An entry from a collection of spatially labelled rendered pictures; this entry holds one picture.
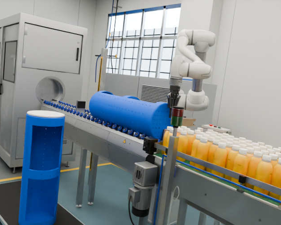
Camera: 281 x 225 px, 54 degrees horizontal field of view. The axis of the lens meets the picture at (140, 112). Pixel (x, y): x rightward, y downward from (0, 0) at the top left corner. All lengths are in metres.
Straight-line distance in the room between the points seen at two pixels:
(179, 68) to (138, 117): 0.46
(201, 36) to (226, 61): 2.51
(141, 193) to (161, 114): 0.59
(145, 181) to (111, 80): 3.33
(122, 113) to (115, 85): 2.61
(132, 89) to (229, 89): 1.62
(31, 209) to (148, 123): 1.29
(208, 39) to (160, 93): 1.73
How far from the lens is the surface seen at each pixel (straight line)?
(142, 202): 1.78
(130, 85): 4.48
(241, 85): 4.74
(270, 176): 1.45
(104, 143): 2.44
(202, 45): 2.45
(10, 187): 3.17
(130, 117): 2.10
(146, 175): 1.70
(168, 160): 1.50
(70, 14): 7.49
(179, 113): 1.44
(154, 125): 1.97
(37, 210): 2.65
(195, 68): 1.96
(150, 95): 4.13
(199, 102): 2.62
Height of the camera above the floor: 1.37
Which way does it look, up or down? 6 degrees down
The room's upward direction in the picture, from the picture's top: 7 degrees clockwise
